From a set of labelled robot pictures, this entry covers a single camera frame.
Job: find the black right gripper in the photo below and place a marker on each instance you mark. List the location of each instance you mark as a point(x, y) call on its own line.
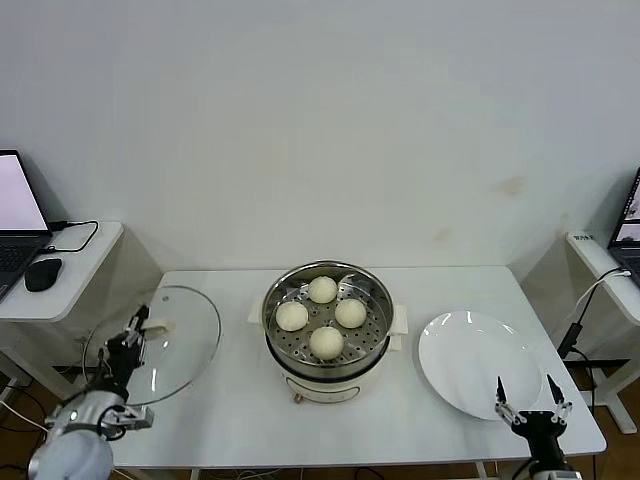
point(540, 435)

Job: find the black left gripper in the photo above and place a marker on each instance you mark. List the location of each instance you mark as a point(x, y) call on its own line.
point(122, 362)

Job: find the round glass lid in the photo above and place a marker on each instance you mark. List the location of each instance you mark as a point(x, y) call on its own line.
point(190, 320)

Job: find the white steamed baozi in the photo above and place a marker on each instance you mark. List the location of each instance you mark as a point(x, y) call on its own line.
point(326, 344)
point(350, 313)
point(322, 290)
point(291, 316)

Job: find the stainless steel steamer basket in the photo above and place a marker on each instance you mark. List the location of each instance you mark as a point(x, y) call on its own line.
point(380, 325)

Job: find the white round plate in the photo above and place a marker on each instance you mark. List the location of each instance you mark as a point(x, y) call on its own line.
point(475, 360)

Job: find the white side table with mouse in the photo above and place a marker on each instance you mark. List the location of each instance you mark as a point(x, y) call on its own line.
point(75, 280)

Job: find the black computer mouse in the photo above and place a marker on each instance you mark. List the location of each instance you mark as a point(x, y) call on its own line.
point(44, 274)

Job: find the black laptop with pale screen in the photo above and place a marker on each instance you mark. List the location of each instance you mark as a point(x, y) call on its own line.
point(20, 200)

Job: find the cream electric cooker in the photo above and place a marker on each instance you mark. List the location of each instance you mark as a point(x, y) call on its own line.
point(340, 387)

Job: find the black laptop with dark windows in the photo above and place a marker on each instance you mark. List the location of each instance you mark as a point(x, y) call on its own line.
point(627, 215)

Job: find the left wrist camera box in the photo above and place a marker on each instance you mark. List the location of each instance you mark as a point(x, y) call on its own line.
point(135, 417)

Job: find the white table leg frame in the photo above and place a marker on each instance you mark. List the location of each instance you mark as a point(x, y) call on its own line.
point(481, 472)

